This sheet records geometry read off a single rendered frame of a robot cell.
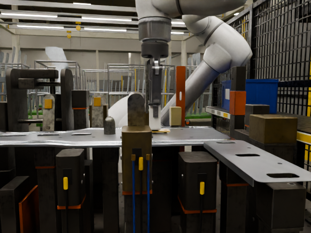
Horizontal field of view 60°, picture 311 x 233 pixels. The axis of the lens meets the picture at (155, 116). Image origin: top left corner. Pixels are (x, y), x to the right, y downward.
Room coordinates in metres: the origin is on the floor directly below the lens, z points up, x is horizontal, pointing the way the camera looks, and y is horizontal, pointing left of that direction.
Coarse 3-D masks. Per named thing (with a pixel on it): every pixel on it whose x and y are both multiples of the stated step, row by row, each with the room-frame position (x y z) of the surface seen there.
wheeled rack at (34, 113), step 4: (4, 68) 8.84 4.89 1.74; (16, 68) 8.94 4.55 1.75; (20, 68) 8.97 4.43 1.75; (32, 68) 9.07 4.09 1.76; (40, 68) 9.14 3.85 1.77; (44, 68) 9.19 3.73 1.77; (0, 92) 8.81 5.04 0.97; (28, 92) 9.03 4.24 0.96; (32, 92) 9.07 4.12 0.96; (40, 92) 9.13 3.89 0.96; (44, 92) 9.17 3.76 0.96; (28, 112) 9.14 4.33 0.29; (32, 112) 9.14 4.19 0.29; (36, 112) 9.14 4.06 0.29; (40, 112) 9.15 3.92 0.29
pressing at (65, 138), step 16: (96, 128) 0.83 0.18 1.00; (176, 128) 0.84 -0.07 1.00; (192, 128) 0.84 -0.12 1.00; (208, 128) 0.84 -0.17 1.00; (0, 144) 0.63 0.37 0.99; (16, 144) 0.63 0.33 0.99; (32, 144) 0.63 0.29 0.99; (48, 144) 0.63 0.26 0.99; (64, 144) 0.62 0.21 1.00; (80, 144) 0.62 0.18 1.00; (96, 144) 0.62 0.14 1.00; (112, 144) 0.62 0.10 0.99; (160, 144) 0.63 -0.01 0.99; (176, 144) 0.64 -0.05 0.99; (192, 144) 0.64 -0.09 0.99
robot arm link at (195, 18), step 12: (180, 0) 0.68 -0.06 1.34; (192, 0) 0.67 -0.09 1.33; (204, 0) 0.66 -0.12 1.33; (216, 0) 0.65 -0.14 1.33; (228, 0) 0.65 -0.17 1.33; (240, 0) 0.65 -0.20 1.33; (192, 12) 0.70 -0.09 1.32; (204, 12) 0.69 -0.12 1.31; (216, 12) 0.69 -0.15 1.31; (192, 24) 1.05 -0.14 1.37; (204, 24) 1.14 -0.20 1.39
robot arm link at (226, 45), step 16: (224, 32) 1.17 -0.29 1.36; (208, 48) 1.21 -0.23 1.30; (224, 48) 1.17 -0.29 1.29; (240, 48) 1.16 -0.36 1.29; (208, 64) 1.22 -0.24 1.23; (224, 64) 1.19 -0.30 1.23; (240, 64) 1.17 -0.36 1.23; (192, 80) 1.26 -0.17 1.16; (208, 80) 1.24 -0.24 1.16; (192, 96) 1.27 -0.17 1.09
